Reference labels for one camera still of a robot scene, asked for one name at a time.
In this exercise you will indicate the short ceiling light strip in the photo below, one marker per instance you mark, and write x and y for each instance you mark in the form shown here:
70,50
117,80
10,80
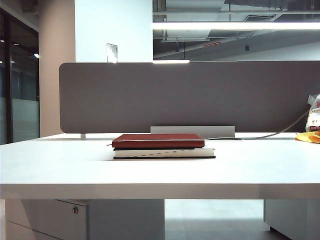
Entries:
170,61

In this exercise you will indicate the dark-framed glass door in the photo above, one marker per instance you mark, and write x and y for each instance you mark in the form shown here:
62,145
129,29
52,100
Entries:
10,75

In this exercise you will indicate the white drawer cabinet with lock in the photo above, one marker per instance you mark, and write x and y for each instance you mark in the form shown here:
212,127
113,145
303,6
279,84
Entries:
112,220

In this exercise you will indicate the black book with white print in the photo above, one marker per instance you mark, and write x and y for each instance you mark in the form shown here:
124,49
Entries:
162,152

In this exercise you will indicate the round silver drawer lock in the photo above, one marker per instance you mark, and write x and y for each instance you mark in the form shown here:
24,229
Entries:
75,210

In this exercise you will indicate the clear plastic bag red print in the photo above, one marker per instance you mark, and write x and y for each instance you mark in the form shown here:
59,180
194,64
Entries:
313,100

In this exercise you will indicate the small black ceiling device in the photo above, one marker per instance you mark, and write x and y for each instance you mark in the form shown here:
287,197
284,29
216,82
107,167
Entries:
247,47

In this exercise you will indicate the cream snack package red band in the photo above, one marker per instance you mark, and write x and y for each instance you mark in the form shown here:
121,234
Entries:
314,120

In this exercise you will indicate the grey-brown desk partition panel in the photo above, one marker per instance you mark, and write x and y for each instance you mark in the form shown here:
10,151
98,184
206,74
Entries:
175,100

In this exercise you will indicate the silver wall plate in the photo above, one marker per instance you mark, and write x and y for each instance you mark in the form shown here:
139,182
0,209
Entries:
112,52

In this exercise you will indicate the white partition support bracket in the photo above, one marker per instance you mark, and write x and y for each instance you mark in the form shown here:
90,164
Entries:
83,136

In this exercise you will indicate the red ceiling sign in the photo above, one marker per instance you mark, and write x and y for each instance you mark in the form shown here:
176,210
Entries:
212,44

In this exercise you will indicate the plain white cabinet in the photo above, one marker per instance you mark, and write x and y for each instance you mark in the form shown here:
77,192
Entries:
295,217

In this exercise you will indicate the long ceiling light strip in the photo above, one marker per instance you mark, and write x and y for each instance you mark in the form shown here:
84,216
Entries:
225,25

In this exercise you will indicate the ceiling air vent grille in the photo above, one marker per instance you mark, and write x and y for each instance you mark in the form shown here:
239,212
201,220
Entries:
260,18

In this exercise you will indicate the yellow cloth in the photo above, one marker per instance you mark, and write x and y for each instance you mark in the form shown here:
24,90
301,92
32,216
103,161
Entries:
308,137

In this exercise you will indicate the red leather-cover book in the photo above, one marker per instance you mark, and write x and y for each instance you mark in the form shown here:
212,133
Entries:
160,140

